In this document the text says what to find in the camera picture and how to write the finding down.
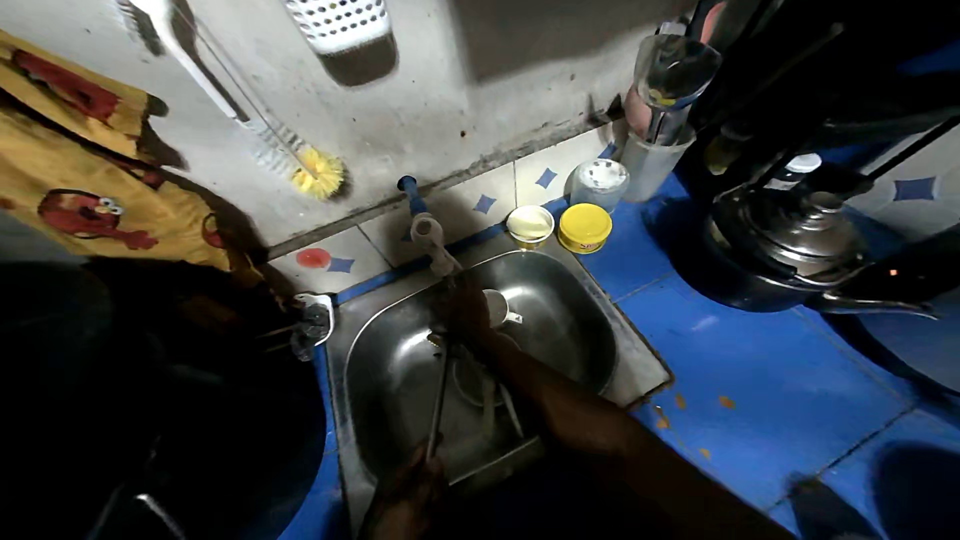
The long metal utensil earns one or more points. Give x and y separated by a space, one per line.
438 401

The translucent plastic utensil holder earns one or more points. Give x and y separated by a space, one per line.
655 166

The yellow cloth with red figures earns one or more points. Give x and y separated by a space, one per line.
112 180

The person's body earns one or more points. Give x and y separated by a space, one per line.
502 510

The large black tub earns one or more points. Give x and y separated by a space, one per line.
157 405

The bottle with white cap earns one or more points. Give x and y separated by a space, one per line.
797 169

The white cup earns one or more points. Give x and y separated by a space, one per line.
496 307

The person's right fingers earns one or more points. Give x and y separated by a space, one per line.
453 289

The yellow tub with yellow lid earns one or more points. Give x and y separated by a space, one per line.
584 227

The metal pot with lid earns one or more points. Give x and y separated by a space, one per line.
780 259

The white perforated plastic basket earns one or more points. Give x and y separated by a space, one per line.
339 24

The person's left hand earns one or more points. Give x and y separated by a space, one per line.
409 491

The stainless steel sink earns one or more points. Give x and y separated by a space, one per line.
577 337

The white brush with yellow bristles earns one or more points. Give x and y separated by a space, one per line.
266 135

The person's left fingers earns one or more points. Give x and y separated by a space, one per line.
429 451

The clear plastic ladle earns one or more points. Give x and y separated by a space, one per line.
675 71

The clear jar with white lid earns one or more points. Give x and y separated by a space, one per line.
599 184

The person's right hand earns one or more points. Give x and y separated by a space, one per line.
465 311

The round metal dish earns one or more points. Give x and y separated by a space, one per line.
469 382

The white plastic faucet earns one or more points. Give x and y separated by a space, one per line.
429 234

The small tub with white content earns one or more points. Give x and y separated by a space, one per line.
530 223

